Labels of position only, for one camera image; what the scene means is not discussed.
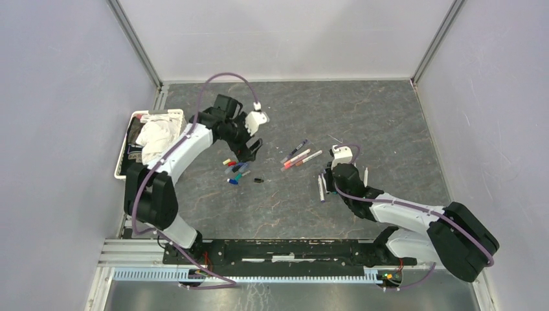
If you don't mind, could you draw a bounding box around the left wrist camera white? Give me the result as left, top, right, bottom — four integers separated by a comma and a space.
245, 102, 269, 136

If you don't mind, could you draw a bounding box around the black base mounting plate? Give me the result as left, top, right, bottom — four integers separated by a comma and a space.
162, 238, 418, 278

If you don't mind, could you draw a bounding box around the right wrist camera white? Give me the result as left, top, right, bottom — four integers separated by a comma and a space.
330, 145, 353, 168

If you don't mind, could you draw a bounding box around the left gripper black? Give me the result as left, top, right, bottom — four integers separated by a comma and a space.
219, 112, 263, 163

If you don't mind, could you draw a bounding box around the white slotted cable duct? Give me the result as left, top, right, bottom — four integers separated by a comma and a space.
112, 268, 387, 284

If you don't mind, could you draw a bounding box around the red cap pink marker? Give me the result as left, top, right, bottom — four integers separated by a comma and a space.
284, 148, 311, 168

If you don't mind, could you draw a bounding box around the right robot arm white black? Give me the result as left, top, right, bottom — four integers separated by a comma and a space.
322, 163, 500, 282

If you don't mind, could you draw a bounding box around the clear blue pen cap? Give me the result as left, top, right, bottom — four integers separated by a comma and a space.
236, 162, 249, 169

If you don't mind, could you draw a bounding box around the white crumpled cloth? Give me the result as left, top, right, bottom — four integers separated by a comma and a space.
136, 120, 181, 164

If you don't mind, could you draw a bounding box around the brown cap white marker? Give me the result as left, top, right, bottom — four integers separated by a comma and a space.
280, 150, 322, 172

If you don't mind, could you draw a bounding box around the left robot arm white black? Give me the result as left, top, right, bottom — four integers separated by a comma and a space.
124, 95, 269, 264

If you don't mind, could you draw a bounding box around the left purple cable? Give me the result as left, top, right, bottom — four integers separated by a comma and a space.
129, 72, 262, 290

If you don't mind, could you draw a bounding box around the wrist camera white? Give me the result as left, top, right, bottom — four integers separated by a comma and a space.
245, 102, 269, 136
330, 145, 353, 168

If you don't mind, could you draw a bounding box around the white plastic basket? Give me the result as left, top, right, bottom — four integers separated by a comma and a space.
114, 109, 187, 180

